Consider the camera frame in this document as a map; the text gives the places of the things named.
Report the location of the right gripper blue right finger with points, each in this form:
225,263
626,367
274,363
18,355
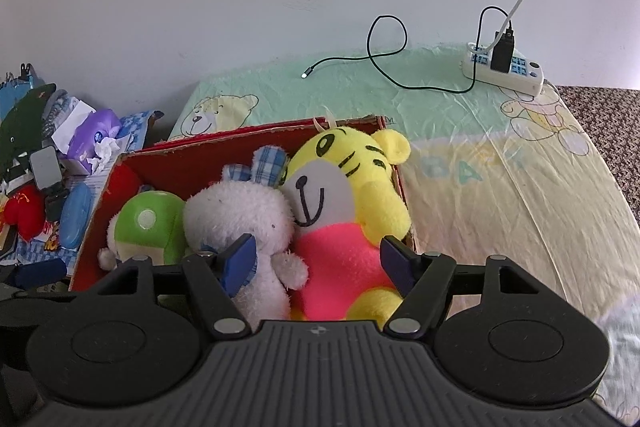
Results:
423,281

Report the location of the green mushroom plush toy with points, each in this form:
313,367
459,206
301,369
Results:
150,224

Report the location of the purple tissue pack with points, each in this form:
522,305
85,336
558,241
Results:
99,125

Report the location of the cartoon bear bed sheet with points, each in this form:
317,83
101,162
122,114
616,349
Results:
491,171

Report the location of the red santa plush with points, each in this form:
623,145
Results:
24,210

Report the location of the white bunny plush blue bow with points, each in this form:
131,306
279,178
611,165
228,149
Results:
248,200

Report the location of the yellow tiger plush toy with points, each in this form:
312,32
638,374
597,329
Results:
341,188

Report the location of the dark green cloth item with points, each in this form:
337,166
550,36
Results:
21,131

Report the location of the black power adapter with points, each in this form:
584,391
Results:
502,52

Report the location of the red cardboard box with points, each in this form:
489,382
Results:
182,168

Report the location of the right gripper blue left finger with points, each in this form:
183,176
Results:
215,279

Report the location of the blue glasses case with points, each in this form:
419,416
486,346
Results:
75,216

